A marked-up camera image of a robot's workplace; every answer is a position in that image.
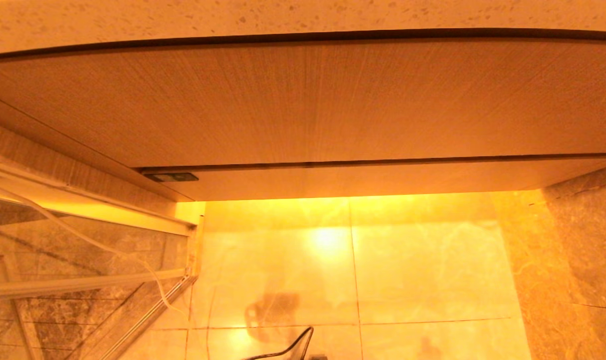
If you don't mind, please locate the wooden drawer with cutout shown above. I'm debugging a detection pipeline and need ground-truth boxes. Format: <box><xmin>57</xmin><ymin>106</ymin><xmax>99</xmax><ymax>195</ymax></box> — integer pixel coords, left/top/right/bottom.
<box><xmin>139</xmin><ymin>152</ymin><xmax>606</xmax><ymax>202</ymax></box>

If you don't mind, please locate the wooden vanity cabinet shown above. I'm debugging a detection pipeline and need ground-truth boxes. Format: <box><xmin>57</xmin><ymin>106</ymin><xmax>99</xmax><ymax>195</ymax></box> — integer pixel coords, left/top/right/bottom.
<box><xmin>0</xmin><ymin>31</ymin><xmax>606</xmax><ymax>202</ymax></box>

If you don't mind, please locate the small black sensor switch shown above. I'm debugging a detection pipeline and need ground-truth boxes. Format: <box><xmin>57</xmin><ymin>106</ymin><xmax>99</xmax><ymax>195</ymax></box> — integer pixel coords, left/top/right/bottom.
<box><xmin>144</xmin><ymin>172</ymin><xmax>200</xmax><ymax>183</ymax></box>

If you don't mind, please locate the thin white cable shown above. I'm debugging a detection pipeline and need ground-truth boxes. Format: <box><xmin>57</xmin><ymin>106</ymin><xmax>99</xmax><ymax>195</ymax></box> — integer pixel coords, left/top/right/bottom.
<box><xmin>0</xmin><ymin>177</ymin><xmax>189</xmax><ymax>318</ymax></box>

